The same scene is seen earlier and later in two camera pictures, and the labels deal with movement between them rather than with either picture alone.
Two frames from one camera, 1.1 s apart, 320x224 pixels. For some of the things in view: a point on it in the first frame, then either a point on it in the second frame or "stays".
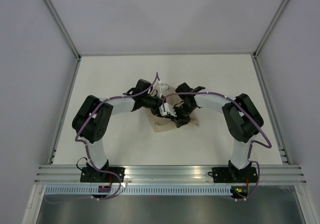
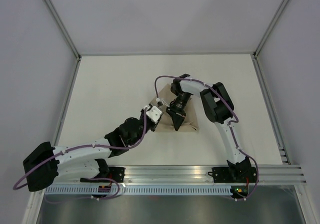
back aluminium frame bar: x=167 y=54 stays
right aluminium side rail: x=271 y=112 stays
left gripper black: x=156 y=111 -> x=154 y=126
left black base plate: x=92 y=174 stays
